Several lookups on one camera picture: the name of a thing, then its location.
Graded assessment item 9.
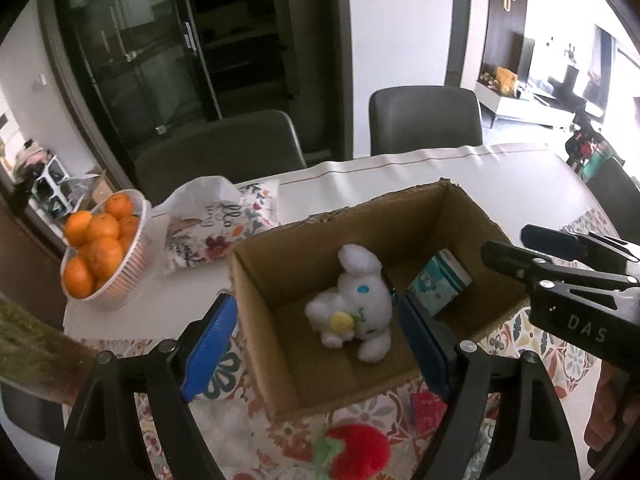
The dark chair middle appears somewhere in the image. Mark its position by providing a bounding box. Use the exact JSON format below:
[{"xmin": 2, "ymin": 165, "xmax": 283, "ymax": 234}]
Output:
[{"xmin": 369, "ymin": 86, "xmax": 483, "ymax": 156}]

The person right hand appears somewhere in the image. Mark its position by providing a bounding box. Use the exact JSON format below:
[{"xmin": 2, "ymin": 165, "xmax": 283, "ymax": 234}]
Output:
[{"xmin": 584, "ymin": 362, "xmax": 639, "ymax": 452}]

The glass vase with dried flowers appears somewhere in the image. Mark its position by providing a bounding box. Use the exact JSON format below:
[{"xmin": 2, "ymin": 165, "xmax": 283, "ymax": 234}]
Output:
[{"xmin": 0, "ymin": 295, "xmax": 96, "ymax": 406}]

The dark chair right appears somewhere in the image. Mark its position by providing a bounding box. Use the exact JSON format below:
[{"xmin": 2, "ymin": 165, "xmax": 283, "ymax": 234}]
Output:
[{"xmin": 587, "ymin": 158, "xmax": 640, "ymax": 245}]

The dark chair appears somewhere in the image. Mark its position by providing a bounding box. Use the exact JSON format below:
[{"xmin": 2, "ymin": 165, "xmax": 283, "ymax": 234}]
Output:
[
  {"xmin": 369, "ymin": 86, "xmax": 483, "ymax": 156},
  {"xmin": 587, "ymin": 158, "xmax": 640, "ymax": 245},
  {"xmin": 134, "ymin": 110, "xmax": 306, "ymax": 205}
]

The white tv console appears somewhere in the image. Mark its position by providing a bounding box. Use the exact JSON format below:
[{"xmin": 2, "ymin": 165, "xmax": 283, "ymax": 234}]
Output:
[{"xmin": 474, "ymin": 81, "xmax": 574, "ymax": 129}]

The dark chair left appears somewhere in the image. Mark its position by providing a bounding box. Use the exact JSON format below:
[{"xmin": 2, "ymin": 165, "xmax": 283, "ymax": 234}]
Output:
[{"xmin": 134, "ymin": 110, "xmax": 306, "ymax": 205}]

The teal tissue pack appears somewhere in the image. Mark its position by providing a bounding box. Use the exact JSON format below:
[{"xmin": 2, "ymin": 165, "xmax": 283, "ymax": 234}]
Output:
[{"xmin": 408, "ymin": 249, "xmax": 473, "ymax": 316}]

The patterned table runner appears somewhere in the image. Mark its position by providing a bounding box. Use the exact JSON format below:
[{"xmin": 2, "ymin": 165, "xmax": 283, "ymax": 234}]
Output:
[{"xmin": 79, "ymin": 206, "xmax": 622, "ymax": 480}]

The brown cardboard box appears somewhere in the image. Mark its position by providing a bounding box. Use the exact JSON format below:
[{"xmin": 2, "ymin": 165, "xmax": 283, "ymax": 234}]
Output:
[{"xmin": 230, "ymin": 180, "xmax": 525, "ymax": 422}]

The pink red snack packet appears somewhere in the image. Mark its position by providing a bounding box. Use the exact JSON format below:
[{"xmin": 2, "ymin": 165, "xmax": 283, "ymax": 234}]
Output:
[{"xmin": 410, "ymin": 390, "xmax": 447, "ymax": 437}]

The white basket of oranges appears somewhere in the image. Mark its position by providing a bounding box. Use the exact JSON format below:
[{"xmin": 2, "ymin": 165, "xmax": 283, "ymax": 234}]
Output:
[{"xmin": 61, "ymin": 190, "xmax": 152, "ymax": 310}]

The dark slatted wall panel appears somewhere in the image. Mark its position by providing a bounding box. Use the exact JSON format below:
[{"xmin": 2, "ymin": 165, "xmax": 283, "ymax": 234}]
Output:
[{"xmin": 482, "ymin": 0, "xmax": 527, "ymax": 74}]

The red fuzzy strawberry plush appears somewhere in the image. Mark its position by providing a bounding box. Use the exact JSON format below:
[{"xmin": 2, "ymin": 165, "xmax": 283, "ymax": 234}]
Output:
[{"xmin": 312, "ymin": 424, "xmax": 390, "ymax": 480}]

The floral tissue pouch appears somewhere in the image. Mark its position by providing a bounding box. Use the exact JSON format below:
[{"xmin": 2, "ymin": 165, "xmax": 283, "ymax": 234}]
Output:
[{"xmin": 162, "ymin": 176, "xmax": 280, "ymax": 274}]

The black glass cabinet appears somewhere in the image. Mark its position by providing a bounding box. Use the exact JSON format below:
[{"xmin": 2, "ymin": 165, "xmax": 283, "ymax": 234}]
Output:
[{"xmin": 54, "ymin": 0, "xmax": 346, "ymax": 166}]

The white plush bunny toy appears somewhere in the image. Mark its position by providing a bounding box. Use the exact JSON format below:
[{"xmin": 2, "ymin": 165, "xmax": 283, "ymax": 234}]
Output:
[{"xmin": 305, "ymin": 244, "xmax": 393, "ymax": 364}]

